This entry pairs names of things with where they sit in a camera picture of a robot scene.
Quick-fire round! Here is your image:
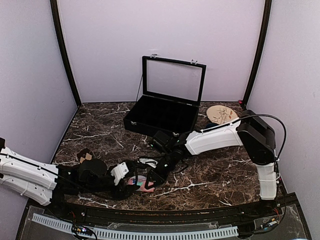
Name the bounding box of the pink teal patterned sock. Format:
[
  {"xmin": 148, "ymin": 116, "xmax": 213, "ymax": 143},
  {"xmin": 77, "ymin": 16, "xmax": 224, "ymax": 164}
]
[{"xmin": 127, "ymin": 175, "xmax": 155, "ymax": 193}]

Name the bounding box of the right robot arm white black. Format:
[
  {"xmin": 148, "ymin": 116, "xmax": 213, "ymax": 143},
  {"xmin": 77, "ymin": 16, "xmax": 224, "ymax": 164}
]
[{"xmin": 144, "ymin": 110, "xmax": 280, "ymax": 217}]

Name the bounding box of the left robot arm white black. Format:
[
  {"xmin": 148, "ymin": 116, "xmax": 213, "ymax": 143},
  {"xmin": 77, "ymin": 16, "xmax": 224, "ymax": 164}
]
[{"xmin": 0, "ymin": 138, "xmax": 139, "ymax": 218}]

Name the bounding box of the brown argyle sock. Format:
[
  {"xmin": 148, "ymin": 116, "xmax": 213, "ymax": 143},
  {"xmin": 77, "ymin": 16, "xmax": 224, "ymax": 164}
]
[{"xmin": 76, "ymin": 148, "xmax": 96, "ymax": 164}]

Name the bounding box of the dark blue mug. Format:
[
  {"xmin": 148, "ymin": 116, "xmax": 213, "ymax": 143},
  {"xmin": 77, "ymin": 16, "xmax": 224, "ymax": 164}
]
[{"xmin": 204, "ymin": 122, "xmax": 219, "ymax": 130}]

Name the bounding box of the small circuit board with leds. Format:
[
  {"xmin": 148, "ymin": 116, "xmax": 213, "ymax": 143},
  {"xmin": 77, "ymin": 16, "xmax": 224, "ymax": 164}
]
[{"xmin": 71, "ymin": 224, "xmax": 93, "ymax": 236}]

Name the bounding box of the black display case glass lid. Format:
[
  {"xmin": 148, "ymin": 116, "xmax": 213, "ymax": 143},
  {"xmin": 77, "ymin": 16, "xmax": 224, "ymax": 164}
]
[{"xmin": 123, "ymin": 56, "xmax": 207, "ymax": 137}]

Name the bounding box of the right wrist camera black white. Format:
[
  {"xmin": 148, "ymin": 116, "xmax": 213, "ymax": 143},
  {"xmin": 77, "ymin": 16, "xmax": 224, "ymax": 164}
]
[{"xmin": 138, "ymin": 131, "xmax": 180, "ymax": 169}]

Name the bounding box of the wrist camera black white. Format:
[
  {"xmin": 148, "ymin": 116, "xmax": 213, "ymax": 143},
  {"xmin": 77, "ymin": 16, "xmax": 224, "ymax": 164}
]
[
  {"xmin": 138, "ymin": 131, "xmax": 180, "ymax": 169},
  {"xmin": 78, "ymin": 158, "xmax": 137, "ymax": 186}
]

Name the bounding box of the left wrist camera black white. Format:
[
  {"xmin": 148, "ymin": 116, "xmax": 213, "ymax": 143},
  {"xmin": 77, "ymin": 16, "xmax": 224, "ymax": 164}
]
[{"xmin": 78, "ymin": 158, "xmax": 137, "ymax": 186}]

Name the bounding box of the white slotted cable duct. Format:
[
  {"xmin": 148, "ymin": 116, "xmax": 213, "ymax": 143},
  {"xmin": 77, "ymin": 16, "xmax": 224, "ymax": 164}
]
[{"xmin": 31, "ymin": 213, "xmax": 239, "ymax": 240}]

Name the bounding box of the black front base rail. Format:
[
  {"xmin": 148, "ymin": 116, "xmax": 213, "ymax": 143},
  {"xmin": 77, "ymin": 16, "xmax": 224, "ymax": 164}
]
[{"xmin": 17, "ymin": 193, "xmax": 312, "ymax": 240}]

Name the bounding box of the black right frame post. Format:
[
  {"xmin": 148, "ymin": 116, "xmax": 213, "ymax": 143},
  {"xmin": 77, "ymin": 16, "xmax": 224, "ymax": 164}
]
[{"xmin": 240, "ymin": 0, "xmax": 272, "ymax": 110}]

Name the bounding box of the black frame post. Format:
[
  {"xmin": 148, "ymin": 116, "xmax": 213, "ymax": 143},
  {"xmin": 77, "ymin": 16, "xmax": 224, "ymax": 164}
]
[
  {"xmin": 240, "ymin": 0, "xmax": 272, "ymax": 110},
  {"xmin": 49, "ymin": 0, "xmax": 82, "ymax": 108}
]

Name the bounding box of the black left frame post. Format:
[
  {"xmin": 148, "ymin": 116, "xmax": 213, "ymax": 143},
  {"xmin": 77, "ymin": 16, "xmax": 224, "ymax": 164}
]
[{"xmin": 49, "ymin": 0, "xmax": 82, "ymax": 108}]

